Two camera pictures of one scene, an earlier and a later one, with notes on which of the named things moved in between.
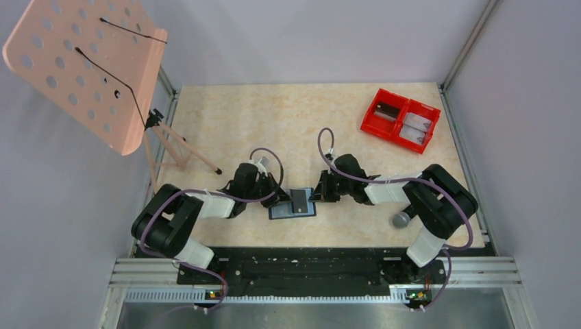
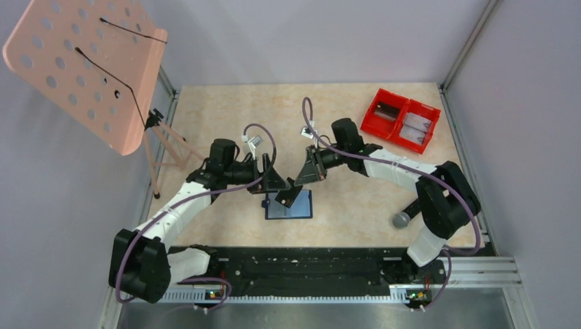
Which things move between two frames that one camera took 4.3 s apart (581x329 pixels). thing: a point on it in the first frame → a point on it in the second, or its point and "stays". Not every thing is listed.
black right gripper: [323, 193] → [314, 170]
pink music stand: [102, 60] stays
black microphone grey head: [400, 220] stays
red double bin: [403, 120] stays
